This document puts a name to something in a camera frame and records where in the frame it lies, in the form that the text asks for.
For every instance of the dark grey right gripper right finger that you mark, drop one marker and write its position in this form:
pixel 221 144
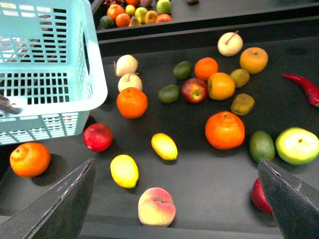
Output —
pixel 295 203

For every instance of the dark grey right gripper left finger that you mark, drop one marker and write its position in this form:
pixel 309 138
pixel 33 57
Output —
pixel 59 213

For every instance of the yellow lemon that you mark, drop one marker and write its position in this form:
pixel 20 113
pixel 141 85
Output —
pixel 164 146
pixel 124 171

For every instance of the large light blue basket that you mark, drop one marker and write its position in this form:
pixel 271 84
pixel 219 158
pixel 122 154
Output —
pixel 51 71

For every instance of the red apple front edge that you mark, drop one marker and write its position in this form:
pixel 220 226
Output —
pixel 258 198

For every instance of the bright green apple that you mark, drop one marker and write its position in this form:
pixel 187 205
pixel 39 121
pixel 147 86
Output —
pixel 297 146

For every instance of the orange at left edge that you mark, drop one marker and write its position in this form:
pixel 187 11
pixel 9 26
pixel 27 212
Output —
pixel 30 159

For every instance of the green avocado front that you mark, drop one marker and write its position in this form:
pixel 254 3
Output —
pixel 261 146

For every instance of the pink yellow peach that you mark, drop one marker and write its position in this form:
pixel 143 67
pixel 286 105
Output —
pixel 156 208

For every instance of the large orange front centre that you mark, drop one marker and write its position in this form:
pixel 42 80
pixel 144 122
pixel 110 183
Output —
pixel 225 130

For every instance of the large orange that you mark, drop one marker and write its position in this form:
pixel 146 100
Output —
pixel 132 103
pixel 225 130

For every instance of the kiwi lower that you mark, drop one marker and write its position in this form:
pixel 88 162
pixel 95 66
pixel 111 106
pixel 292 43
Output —
pixel 242 104

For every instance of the kiwi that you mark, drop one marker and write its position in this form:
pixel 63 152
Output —
pixel 242 104
pixel 240 77

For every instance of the red chili pepper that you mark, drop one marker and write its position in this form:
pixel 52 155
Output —
pixel 310 89

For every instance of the large orange left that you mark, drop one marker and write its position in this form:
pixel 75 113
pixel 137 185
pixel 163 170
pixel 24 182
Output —
pixel 132 103

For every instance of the kiwi upper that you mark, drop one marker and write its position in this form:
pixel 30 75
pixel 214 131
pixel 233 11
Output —
pixel 240 77

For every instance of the yellow orange apple centre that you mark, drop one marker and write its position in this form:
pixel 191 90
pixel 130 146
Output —
pixel 220 86

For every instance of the black front display tray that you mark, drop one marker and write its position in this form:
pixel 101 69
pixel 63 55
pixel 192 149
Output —
pixel 210 188

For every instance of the golden apple right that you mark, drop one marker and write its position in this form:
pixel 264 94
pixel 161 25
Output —
pixel 253 60

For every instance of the white pear lower left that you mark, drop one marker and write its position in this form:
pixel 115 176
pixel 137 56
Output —
pixel 130 80

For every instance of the red apple centre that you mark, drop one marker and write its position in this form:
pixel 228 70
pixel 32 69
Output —
pixel 194 91

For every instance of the small orange centre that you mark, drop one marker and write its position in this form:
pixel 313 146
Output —
pixel 205 67

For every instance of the green lime lower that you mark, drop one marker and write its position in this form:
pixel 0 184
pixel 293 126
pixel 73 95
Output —
pixel 169 94

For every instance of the green lime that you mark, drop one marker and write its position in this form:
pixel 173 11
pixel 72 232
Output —
pixel 183 70
pixel 169 94

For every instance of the white pear upper left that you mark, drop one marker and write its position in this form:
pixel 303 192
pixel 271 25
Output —
pixel 126 64

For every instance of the white pear with stem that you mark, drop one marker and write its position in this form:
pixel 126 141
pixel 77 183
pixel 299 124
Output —
pixel 229 44

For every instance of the green lime upper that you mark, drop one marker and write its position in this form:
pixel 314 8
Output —
pixel 183 70

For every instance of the far green apple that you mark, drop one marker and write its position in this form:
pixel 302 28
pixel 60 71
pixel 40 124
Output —
pixel 164 6

